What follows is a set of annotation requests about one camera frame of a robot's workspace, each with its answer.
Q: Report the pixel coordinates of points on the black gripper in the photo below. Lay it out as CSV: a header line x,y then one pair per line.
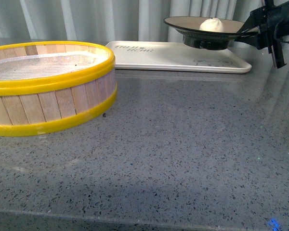
x,y
266,27

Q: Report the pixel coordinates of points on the white mesh steamer liner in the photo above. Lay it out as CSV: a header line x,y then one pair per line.
x,y
47,65

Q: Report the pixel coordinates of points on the white steamed bun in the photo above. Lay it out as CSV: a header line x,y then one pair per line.
x,y
212,25

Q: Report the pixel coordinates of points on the grey curtain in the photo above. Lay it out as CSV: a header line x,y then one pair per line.
x,y
102,21

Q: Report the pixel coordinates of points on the wooden steamer with yellow rims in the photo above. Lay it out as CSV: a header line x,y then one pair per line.
x,y
38,106

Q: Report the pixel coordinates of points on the white bear tray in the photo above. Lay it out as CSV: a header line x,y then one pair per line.
x,y
174,56

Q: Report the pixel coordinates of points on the black beige plate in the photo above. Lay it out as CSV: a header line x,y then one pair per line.
x,y
188,26

